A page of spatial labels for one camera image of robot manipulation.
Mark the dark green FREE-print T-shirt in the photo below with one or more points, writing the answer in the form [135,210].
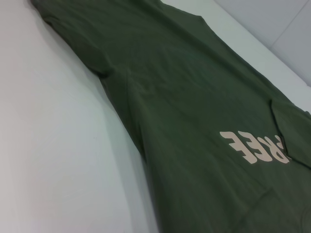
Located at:
[182,97]

